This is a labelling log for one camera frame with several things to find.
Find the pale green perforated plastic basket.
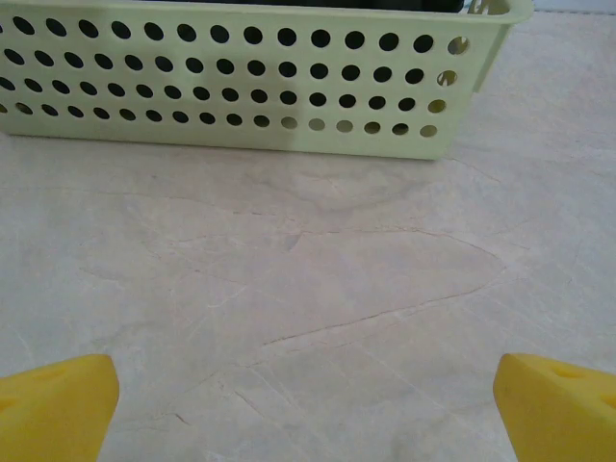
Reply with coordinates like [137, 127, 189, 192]
[0, 0, 535, 162]

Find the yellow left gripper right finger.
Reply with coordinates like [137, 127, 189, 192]
[495, 353, 616, 462]

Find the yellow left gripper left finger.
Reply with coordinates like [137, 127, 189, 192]
[0, 354, 120, 462]

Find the black t-shirt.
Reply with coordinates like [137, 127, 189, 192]
[0, 0, 468, 139]

